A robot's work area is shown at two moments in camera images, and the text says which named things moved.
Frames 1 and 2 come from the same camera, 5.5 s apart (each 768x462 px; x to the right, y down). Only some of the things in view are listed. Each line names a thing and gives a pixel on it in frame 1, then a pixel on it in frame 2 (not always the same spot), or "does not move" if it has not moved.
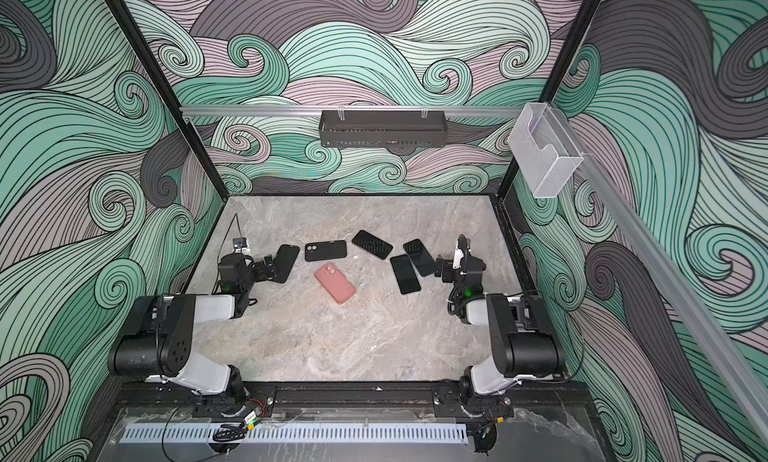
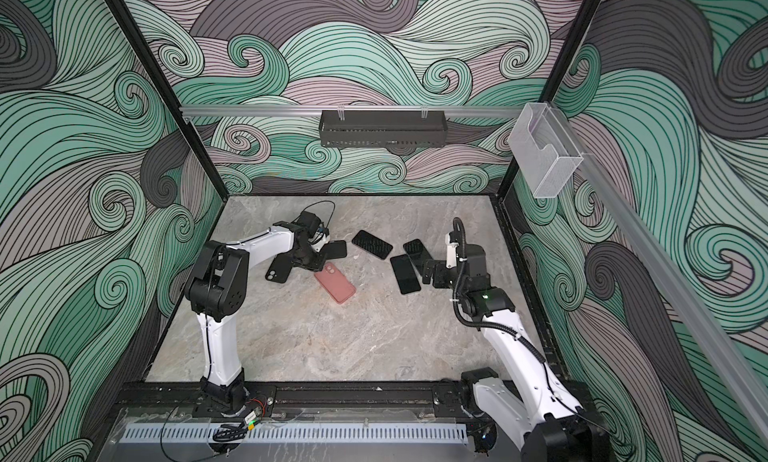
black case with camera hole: x=318 y=251 does not move
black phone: x=336 y=284 does not move
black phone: x=284 y=260 does not move
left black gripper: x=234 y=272 to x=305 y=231
